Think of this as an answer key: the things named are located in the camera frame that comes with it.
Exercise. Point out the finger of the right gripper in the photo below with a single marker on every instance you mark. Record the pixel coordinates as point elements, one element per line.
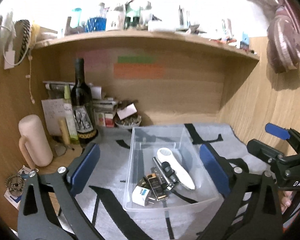
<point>267,154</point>

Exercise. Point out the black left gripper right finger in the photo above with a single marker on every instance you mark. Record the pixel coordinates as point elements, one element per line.
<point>250,209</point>

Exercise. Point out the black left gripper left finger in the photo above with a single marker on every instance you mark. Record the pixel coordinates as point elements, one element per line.
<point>37,218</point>

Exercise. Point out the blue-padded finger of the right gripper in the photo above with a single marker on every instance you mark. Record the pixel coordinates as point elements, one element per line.
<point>277,131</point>

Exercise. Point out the small black monocular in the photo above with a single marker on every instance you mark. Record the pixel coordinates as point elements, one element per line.
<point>169,172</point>

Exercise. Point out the white blue charger plug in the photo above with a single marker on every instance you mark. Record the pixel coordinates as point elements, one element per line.
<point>143,196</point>

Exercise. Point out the black gold lighter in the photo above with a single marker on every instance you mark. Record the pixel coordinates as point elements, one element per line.
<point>156,187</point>

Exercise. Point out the clear plastic storage box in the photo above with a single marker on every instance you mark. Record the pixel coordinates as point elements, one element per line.
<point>144,144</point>

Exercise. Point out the silver keys bunch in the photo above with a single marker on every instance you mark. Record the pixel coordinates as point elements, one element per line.
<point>143,182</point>

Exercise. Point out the white handheld massager device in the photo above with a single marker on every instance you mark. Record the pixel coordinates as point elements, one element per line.
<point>165,154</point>

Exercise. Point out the person's right hand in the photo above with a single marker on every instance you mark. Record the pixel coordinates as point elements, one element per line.
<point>285,200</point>

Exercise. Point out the grey felt table mat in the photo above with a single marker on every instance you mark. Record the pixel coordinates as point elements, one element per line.
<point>128,156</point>

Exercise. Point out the eyeglasses on desk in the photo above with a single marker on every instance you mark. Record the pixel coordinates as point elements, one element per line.
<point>61,147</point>

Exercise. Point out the cream pink mug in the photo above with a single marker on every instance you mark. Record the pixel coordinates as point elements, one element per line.
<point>33,142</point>

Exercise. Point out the green white tube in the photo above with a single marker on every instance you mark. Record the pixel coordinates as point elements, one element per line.
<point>69,115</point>

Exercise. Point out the beige lip balm tube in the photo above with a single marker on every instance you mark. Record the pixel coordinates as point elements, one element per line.
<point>64,130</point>

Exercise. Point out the pink striped hanging cloth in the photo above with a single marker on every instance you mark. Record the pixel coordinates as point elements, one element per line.
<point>283,49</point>

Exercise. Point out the white paper note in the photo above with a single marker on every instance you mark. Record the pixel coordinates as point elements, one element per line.
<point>53,110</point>

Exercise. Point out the fruit print card box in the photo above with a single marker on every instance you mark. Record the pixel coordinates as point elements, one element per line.
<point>100,119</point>

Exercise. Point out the dark wine bottle elephant label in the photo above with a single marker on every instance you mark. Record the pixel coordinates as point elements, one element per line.
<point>82,106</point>

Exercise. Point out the stack of books and papers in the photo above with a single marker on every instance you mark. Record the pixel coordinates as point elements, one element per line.
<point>60,94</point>

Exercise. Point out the bowl of marbles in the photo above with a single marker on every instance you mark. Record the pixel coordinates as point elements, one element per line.
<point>129,122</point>

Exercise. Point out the wooden shelf board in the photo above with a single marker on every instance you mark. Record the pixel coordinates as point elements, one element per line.
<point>156,40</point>

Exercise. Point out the orange sticky note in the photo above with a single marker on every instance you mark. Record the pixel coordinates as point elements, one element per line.
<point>131,71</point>

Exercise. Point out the green sticky note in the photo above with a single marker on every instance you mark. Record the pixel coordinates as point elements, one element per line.
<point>136,59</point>

